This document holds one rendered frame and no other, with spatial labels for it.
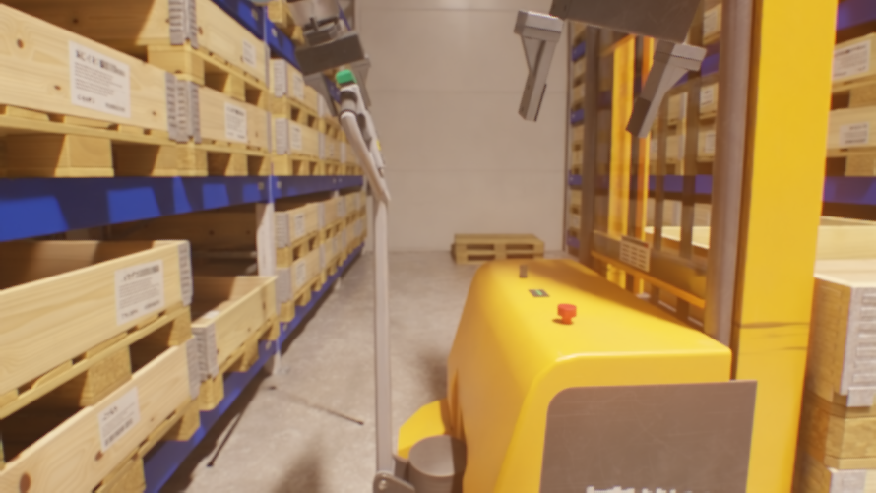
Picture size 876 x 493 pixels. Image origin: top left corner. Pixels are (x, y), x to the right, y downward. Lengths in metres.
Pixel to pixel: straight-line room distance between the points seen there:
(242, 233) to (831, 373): 2.63
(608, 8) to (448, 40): 6.44
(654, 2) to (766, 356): 0.70
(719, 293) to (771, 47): 0.43
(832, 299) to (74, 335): 1.56
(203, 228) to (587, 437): 2.50
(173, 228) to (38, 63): 1.86
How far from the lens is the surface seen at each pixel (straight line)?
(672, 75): 0.54
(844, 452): 1.10
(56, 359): 1.28
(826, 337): 1.04
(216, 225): 2.88
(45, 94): 1.27
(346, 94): 0.97
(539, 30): 0.46
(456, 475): 1.23
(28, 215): 1.30
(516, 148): 6.74
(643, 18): 0.49
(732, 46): 0.92
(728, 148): 0.89
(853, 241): 2.12
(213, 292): 2.70
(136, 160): 1.65
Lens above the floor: 1.18
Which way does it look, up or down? 6 degrees down
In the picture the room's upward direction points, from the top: straight up
